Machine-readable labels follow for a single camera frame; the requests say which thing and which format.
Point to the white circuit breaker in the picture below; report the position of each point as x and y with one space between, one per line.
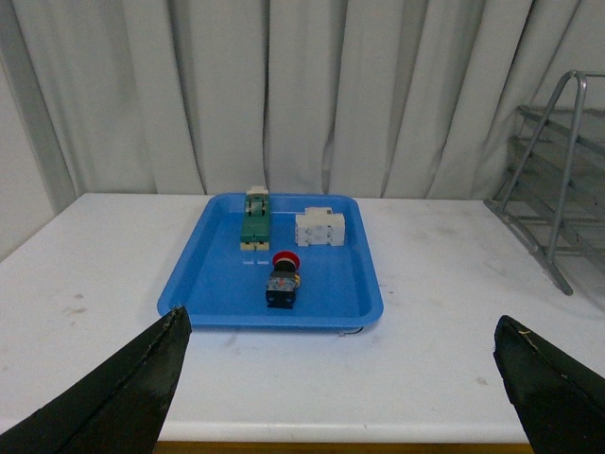
319 226

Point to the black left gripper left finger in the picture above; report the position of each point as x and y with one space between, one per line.
120 406

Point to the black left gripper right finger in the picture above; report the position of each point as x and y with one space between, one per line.
559 401

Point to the white curtain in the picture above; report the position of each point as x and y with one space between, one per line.
379 99

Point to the green knife switch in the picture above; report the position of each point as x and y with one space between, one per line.
255 230

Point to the silver mesh rack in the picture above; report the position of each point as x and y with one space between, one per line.
553 197

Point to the red emergency stop button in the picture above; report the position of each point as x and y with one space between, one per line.
284 280

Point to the blue plastic tray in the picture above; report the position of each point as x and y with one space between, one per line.
221 285

